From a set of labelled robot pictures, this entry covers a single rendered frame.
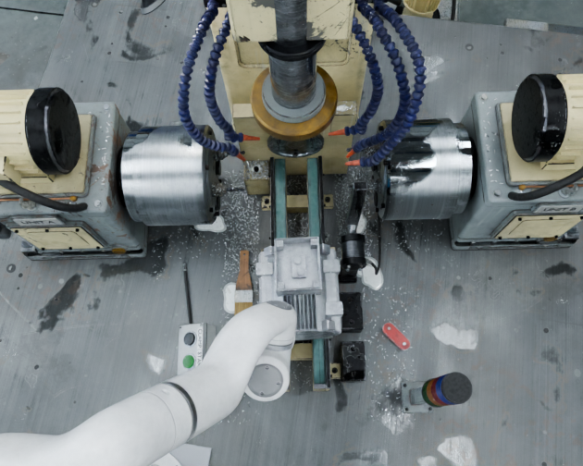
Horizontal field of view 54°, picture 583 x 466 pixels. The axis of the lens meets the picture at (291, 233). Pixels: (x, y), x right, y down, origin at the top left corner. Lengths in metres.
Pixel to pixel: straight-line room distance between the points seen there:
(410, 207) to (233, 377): 0.68
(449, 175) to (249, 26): 0.62
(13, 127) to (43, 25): 2.01
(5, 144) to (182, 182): 0.37
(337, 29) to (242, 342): 0.52
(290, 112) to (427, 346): 0.77
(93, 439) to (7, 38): 2.74
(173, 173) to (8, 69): 1.94
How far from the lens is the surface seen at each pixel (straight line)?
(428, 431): 1.60
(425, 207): 1.41
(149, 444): 0.78
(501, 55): 2.02
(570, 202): 1.44
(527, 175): 1.40
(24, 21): 3.34
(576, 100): 1.30
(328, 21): 0.97
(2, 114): 1.32
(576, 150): 1.34
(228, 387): 0.90
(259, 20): 0.97
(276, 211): 1.55
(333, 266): 1.34
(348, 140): 1.53
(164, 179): 1.37
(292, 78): 1.08
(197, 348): 1.32
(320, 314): 1.31
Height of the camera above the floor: 2.37
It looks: 72 degrees down
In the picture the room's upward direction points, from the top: 4 degrees counter-clockwise
